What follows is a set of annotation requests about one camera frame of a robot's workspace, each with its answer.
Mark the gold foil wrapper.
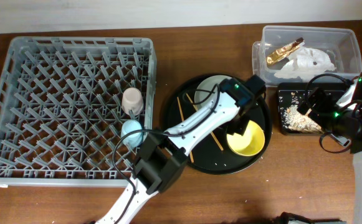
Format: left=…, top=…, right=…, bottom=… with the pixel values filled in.
left=265, top=37, right=305, bottom=66

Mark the pink plastic cup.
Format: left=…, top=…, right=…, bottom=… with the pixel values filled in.
left=121, top=87, right=144, bottom=115

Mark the blue plastic cup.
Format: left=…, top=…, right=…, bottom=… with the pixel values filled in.
left=121, top=119, right=143, bottom=149

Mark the grey round plate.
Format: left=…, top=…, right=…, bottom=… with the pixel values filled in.
left=194, top=75, right=231, bottom=109

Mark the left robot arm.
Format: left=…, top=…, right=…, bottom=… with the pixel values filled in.
left=98, top=75, right=266, bottom=223

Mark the wooden chopstick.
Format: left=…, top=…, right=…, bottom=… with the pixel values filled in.
left=177, top=96, right=194, bottom=164
left=186, top=93, right=224, bottom=151

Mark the yellow plastic bowl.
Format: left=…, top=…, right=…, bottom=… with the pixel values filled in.
left=226, top=121, right=265, bottom=157

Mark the round black serving tray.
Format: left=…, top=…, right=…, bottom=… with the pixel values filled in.
left=160, top=73, right=272, bottom=175

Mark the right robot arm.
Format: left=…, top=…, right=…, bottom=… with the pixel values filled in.
left=297, top=73, right=362, bottom=223

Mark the grey plastic dishwasher rack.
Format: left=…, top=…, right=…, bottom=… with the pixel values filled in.
left=0, top=36, right=157, bottom=187

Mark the white paper napkin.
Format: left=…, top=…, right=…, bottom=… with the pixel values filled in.
left=274, top=47, right=336, bottom=82

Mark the clear plastic waste bin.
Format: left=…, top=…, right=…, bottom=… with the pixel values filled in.
left=252, top=26, right=362, bottom=86

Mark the food scraps pile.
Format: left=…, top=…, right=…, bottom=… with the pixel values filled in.
left=278, top=90, right=322, bottom=134

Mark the black rectangular waste tray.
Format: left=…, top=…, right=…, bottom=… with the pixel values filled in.
left=277, top=83, right=347, bottom=136

